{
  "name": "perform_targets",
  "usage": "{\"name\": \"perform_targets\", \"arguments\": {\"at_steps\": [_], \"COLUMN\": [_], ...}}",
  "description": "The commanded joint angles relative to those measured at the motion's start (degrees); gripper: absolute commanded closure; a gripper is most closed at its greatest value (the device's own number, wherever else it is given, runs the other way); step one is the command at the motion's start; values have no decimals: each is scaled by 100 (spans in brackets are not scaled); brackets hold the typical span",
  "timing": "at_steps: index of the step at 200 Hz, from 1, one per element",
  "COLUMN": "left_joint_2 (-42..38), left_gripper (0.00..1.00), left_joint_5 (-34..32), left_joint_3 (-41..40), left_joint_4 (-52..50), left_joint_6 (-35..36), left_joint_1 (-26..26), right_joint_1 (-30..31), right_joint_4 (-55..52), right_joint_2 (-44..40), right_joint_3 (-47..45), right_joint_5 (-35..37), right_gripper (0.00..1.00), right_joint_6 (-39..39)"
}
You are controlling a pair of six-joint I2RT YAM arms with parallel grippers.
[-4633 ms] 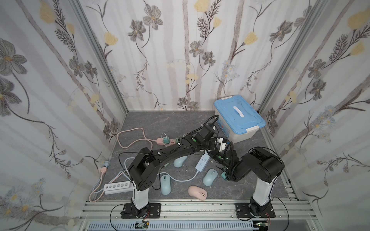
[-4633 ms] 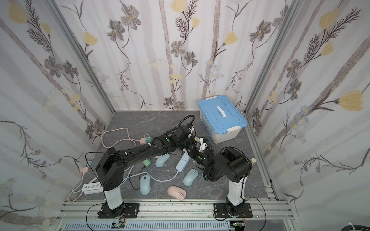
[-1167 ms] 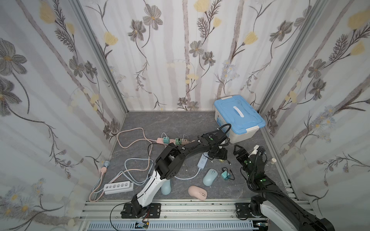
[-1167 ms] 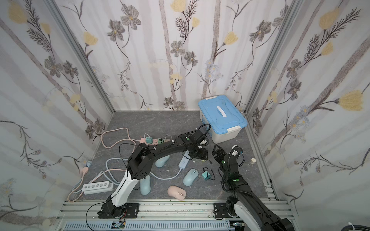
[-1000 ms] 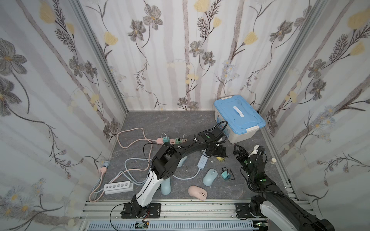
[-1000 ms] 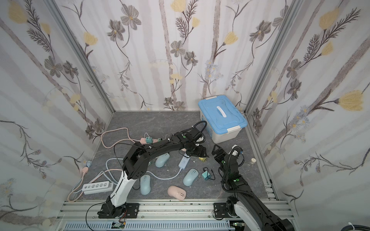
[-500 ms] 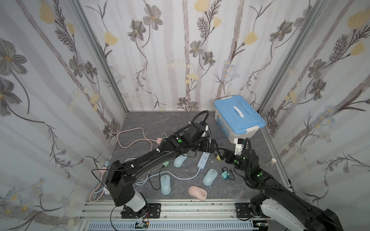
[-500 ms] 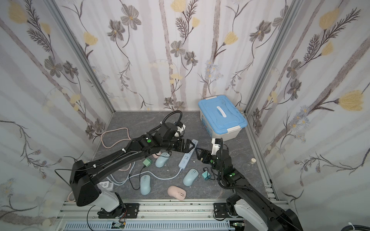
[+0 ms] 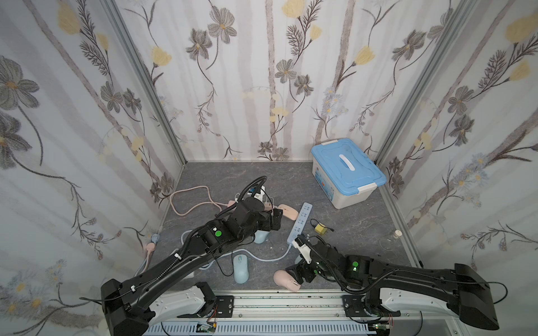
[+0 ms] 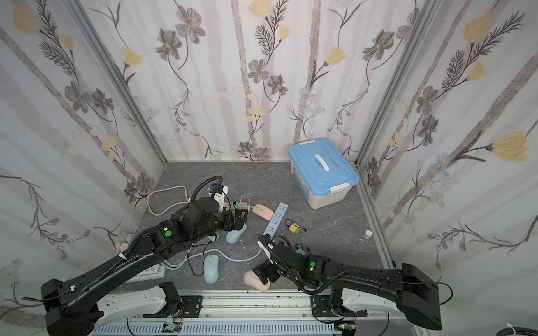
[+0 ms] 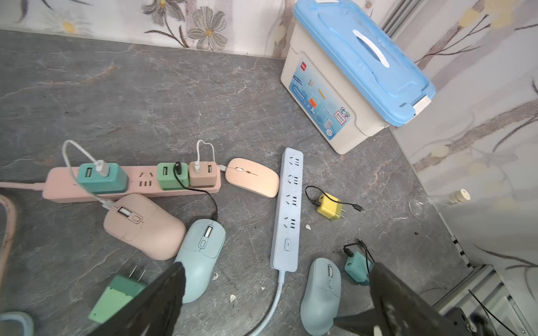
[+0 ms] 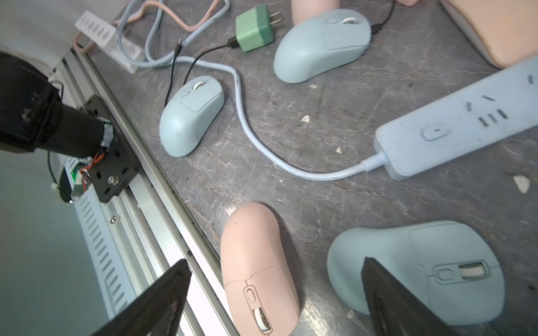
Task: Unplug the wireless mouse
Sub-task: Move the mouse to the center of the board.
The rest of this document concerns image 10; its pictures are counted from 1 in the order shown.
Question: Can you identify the yellow charger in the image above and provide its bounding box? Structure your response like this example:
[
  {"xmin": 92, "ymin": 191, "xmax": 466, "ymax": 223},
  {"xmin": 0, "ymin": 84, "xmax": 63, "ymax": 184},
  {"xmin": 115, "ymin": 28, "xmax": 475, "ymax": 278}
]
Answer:
[{"xmin": 288, "ymin": 223, "xmax": 303, "ymax": 235}]

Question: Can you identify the blue power strip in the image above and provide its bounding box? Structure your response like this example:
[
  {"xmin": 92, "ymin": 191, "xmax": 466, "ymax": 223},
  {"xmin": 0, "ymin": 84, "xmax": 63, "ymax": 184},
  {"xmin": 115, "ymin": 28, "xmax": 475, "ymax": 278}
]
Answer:
[{"xmin": 263, "ymin": 202, "xmax": 289, "ymax": 238}]

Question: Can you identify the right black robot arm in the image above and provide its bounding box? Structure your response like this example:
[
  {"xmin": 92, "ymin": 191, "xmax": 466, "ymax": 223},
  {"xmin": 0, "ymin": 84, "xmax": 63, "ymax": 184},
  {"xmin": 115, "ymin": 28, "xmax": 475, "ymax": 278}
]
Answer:
[{"xmin": 254, "ymin": 235, "xmax": 442, "ymax": 331}]

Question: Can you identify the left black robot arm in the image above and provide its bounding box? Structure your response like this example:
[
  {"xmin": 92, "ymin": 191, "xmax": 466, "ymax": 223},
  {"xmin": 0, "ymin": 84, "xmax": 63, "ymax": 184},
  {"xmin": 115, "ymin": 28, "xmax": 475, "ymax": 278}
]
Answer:
[{"xmin": 41, "ymin": 197, "xmax": 249, "ymax": 335}]

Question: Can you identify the blue mouse middle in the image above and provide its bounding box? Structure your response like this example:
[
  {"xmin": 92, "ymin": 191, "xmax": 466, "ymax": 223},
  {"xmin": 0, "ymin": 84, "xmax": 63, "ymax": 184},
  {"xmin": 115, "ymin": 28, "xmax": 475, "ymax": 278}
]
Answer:
[{"xmin": 226, "ymin": 224, "xmax": 247, "ymax": 244}]

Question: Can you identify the blue mouse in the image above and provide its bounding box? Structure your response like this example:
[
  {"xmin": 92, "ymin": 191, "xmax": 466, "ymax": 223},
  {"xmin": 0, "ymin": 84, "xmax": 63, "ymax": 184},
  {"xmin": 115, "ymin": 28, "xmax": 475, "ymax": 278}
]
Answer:
[
  {"xmin": 203, "ymin": 254, "xmax": 220, "ymax": 284},
  {"xmin": 226, "ymin": 224, "xmax": 247, "ymax": 244}
]

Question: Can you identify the pink mouse front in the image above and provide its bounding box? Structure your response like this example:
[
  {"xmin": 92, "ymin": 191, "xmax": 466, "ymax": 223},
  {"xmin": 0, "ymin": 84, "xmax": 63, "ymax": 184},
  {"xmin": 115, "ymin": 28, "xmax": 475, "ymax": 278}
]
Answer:
[{"xmin": 243, "ymin": 270, "xmax": 271, "ymax": 293}]

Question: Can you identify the pink mouse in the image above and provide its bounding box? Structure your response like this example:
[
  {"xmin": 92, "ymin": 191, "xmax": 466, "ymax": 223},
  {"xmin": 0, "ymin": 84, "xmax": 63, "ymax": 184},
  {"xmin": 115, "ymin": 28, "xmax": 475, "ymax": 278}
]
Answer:
[
  {"xmin": 243, "ymin": 270, "xmax": 271, "ymax": 293},
  {"xmin": 252, "ymin": 204, "xmax": 274, "ymax": 221}
]

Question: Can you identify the blue mouse front left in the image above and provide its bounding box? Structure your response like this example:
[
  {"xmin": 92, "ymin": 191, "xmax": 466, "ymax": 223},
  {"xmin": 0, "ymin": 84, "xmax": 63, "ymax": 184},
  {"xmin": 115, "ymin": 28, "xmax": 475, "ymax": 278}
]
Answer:
[{"xmin": 203, "ymin": 254, "xmax": 220, "ymax": 284}]

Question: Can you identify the pink mouse back right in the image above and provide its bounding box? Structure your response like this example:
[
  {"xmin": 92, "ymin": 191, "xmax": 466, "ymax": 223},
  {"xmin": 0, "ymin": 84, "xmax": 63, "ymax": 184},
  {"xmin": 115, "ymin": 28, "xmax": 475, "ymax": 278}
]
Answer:
[{"xmin": 252, "ymin": 204, "xmax": 274, "ymax": 221}]

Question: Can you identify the light green loose charger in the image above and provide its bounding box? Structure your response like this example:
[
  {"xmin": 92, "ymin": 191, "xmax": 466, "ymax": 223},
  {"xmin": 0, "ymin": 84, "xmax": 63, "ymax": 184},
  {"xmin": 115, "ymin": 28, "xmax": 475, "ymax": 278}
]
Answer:
[{"xmin": 208, "ymin": 232, "xmax": 221, "ymax": 244}]

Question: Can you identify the white power strip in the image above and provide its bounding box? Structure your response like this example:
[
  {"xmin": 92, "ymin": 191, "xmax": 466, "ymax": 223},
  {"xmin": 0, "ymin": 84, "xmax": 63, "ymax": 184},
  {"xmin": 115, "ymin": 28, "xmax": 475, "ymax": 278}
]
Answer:
[{"xmin": 127, "ymin": 264, "xmax": 166, "ymax": 283}]

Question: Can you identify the blue lid storage box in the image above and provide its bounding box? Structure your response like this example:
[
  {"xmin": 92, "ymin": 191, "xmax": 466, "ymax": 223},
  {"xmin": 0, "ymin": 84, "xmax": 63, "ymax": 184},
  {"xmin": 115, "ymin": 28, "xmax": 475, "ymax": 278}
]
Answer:
[{"xmin": 288, "ymin": 138, "xmax": 360, "ymax": 209}]

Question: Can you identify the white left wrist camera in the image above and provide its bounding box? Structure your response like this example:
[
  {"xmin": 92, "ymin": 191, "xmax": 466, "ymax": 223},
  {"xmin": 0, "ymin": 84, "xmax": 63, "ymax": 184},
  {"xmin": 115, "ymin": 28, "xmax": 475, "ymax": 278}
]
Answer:
[{"xmin": 209, "ymin": 183, "xmax": 229, "ymax": 212}]

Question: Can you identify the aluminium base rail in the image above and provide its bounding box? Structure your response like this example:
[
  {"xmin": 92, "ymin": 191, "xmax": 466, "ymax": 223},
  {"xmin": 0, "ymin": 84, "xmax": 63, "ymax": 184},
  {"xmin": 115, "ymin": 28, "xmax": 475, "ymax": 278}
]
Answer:
[{"xmin": 79, "ymin": 288, "xmax": 434, "ymax": 336}]

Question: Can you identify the pink power strip cable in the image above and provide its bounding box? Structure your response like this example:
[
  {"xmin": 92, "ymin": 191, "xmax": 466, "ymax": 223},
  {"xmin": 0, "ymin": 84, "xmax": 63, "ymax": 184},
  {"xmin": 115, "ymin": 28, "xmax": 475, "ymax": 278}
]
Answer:
[{"xmin": 144, "ymin": 185, "xmax": 190, "ymax": 217}]

